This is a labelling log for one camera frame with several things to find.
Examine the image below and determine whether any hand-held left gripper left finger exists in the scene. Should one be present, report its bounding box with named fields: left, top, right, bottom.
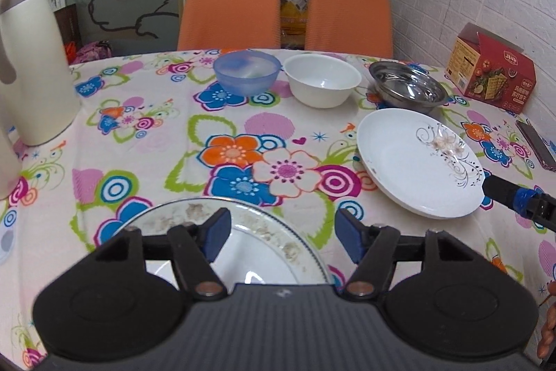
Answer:
left=93, top=208, right=232, bottom=301

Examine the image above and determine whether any cream thermos jug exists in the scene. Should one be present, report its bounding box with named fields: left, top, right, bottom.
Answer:
left=0, top=0, right=81, bottom=146

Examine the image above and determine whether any stainless steel bowl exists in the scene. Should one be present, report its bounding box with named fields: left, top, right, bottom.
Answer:
left=368, top=61, right=449, bottom=110

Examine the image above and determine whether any blue-rimmed white plate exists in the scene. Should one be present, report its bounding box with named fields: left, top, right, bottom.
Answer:
left=117, top=197, right=333, bottom=285

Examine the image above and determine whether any translucent blue plastic bowl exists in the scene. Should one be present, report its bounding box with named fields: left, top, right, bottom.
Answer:
left=213, top=50, right=285, bottom=97

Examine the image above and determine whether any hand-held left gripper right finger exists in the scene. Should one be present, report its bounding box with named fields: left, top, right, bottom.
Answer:
left=338, top=208, right=476, bottom=301

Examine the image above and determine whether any white floral-print plate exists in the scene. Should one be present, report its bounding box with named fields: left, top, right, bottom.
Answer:
left=356, top=108, right=486, bottom=219

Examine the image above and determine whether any red cracker box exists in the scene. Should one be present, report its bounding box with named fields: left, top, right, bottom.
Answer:
left=447, top=22, right=538, bottom=114

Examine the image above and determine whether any dark phone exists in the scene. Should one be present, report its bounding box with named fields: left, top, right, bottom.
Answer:
left=516, top=120, right=556, bottom=172

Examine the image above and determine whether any cream container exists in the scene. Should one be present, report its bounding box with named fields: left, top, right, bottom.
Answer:
left=0, top=128, right=23, bottom=201

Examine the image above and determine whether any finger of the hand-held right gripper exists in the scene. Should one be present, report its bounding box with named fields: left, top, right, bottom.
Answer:
left=482, top=175, right=556, bottom=233

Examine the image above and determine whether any pink bag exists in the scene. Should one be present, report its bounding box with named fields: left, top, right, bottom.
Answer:
left=71, top=41, right=112, bottom=66

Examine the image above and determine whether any white ceramic bowl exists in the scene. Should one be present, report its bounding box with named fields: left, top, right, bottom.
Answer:
left=283, top=54, right=362, bottom=109

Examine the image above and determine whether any orange chair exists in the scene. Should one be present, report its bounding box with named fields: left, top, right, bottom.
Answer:
left=304, top=0, right=394, bottom=59
left=177, top=0, right=281, bottom=51

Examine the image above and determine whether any floral tablecloth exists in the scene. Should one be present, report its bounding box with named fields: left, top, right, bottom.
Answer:
left=0, top=48, right=556, bottom=371

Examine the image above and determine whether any person's right hand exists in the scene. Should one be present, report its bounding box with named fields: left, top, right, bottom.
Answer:
left=536, top=280, right=556, bottom=360

